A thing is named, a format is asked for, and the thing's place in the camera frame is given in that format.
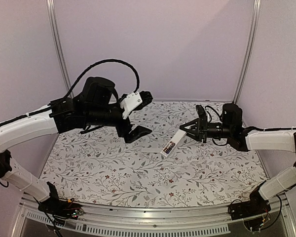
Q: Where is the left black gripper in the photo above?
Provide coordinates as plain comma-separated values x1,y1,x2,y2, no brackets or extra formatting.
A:
85,98,153,143

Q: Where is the white remote control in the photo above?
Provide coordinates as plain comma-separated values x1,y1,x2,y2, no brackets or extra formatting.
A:
160,129,186,158

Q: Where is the black battery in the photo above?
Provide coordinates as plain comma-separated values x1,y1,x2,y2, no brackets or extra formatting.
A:
163,142,175,155

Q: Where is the gold battery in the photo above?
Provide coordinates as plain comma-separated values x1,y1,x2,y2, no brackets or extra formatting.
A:
165,141,176,154

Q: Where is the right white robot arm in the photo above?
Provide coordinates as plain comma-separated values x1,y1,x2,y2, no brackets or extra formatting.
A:
180,103,296,215

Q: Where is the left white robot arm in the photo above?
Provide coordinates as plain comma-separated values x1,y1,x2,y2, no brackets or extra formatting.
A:
0,77,153,214

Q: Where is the floral table mat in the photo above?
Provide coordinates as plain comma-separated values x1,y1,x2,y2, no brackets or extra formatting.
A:
40,102,267,208

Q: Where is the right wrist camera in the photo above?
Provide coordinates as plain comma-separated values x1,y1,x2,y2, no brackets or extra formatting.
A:
196,105,207,123

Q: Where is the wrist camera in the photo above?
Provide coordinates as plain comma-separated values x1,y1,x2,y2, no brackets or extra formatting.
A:
120,91,153,119
196,105,207,123

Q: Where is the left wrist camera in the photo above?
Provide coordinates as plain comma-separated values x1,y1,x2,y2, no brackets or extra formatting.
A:
120,91,153,119

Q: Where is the front aluminium rail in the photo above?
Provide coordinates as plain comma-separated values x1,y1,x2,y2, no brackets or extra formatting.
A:
11,191,296,237

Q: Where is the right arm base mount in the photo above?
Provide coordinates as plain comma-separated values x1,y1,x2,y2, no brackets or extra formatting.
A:
228,200,271,220

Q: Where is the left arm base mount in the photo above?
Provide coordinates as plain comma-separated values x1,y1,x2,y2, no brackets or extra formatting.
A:
38,197,84,219

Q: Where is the right aluminium frame post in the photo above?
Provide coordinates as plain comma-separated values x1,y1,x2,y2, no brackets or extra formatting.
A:
232,0,261,104

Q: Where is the aluminium frame post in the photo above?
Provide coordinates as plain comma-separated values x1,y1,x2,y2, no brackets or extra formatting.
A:
232,0,261,104
46,0,71,91

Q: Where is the left aluminium frame post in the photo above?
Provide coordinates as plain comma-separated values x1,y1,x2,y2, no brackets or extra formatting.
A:
46,0,71,91

